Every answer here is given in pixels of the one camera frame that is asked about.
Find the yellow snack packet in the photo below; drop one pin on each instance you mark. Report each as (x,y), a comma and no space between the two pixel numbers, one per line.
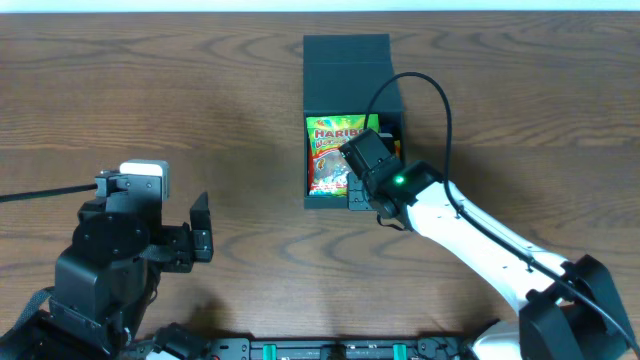
(397,148)

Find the black gift box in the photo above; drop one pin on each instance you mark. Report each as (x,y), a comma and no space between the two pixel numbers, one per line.
(346,75)

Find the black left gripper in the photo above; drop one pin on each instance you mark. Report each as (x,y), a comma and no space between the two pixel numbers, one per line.
(181,240)

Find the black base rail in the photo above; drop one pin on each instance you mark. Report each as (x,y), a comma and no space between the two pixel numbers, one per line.
(425,348)

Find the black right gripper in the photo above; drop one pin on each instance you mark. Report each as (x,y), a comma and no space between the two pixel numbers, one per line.
(358,200)

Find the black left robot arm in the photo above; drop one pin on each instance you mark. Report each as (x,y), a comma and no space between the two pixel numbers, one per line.
(105,281)

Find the Haribo gummy worms bag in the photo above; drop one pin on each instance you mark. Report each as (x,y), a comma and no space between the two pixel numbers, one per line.
(328,171)

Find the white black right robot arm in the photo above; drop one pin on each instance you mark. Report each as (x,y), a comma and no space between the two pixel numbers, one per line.
(565,310)

